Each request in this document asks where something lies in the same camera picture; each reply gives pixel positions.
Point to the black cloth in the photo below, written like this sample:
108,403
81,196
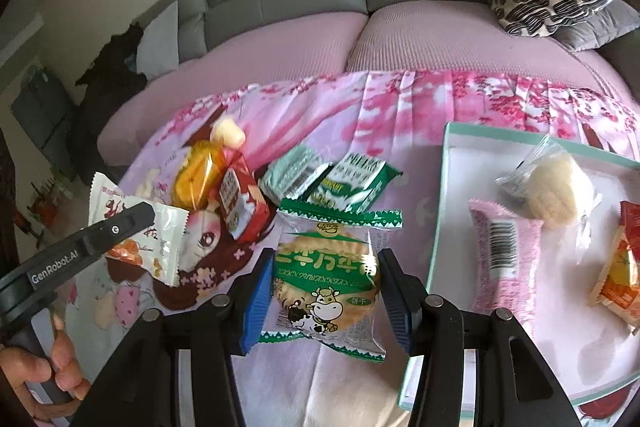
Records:
115,67

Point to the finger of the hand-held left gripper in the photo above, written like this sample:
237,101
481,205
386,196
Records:
125,222

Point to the pale yellow pastry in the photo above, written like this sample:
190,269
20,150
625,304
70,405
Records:
227,134

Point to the grey cabinet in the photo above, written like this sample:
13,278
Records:
42,107

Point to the green cow biscuit packet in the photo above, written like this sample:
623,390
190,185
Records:
325,272

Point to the pink cartoon printed blanket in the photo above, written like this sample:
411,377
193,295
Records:
425,107

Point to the pink snack packet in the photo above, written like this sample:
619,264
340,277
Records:
505,267

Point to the white packet with red print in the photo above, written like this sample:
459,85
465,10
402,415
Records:
165,247

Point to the pale green snack packet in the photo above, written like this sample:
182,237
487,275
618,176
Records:
295,172

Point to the clear-wrapped round cake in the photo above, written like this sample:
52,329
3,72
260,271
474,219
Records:
552,189

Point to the person's left hand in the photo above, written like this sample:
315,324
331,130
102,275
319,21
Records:
67,357

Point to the grey pillow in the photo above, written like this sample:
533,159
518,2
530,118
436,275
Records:
600,29

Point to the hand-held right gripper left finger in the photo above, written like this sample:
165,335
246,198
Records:
255,302

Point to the white cushion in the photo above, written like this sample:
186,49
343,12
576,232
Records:
160,42

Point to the small red carton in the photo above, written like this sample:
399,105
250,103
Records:
240,202

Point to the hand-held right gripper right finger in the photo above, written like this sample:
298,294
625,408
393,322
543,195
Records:
397,302

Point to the orange clear-wrapped snack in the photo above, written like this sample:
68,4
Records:
197,174

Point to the teal cardboard tray box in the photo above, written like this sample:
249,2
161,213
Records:
565,347

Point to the dark green snack packet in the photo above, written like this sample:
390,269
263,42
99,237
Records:
350,184

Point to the yellow bread packet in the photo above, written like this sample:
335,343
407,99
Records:
617,277

